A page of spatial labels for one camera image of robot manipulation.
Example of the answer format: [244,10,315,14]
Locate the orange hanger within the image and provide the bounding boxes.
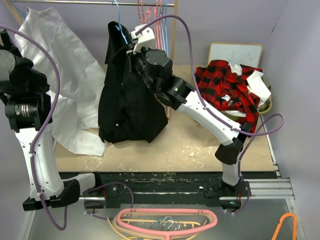
[271,212,299,240]

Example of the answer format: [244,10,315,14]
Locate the wooden clothes rack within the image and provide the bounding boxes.
[2,0,180,120]

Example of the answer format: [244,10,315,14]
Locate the black button shirt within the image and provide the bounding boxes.
[98,21,168,144]

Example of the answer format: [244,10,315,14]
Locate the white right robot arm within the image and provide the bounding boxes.
[126,43,251,196]

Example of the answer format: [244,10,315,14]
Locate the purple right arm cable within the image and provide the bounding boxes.
[134,14,286,181]

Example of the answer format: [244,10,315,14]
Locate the white hanging shirt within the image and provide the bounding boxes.
[19,8,106,157]

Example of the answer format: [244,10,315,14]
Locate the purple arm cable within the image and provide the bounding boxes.
[134,14,286,181]
[0,24,69,231]

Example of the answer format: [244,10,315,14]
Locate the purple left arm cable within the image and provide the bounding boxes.
[0,24,69,231]

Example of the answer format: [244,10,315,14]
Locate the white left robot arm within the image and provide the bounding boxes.
[0,29,103,211]

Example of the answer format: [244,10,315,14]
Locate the beige hanger on tray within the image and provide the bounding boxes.
[107,217,218,240]

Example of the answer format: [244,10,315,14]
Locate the blue hanger under white shirt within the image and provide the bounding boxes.
[8,0,26,22]

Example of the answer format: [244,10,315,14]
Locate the white cloth in basket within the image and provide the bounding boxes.
[228,63,271,109]

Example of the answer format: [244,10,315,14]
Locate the yellow framed whiteboard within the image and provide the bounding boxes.
[208,42,263,68]

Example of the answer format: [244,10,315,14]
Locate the light blue wire hanger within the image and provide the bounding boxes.
[111,0,128,45]

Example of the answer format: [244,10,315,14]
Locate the olive green laundry basket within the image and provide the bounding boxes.
[191,71,273,118]

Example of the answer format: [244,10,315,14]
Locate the blue hanger on rack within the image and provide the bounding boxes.
[160,0,169,54]

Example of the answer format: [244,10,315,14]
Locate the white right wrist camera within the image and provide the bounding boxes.
[130,24,156,55]

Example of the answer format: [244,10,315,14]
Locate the red black plaid shirt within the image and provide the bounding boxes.
[195,60,263,133]

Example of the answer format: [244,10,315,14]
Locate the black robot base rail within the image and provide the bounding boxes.
[57,170,253,210]

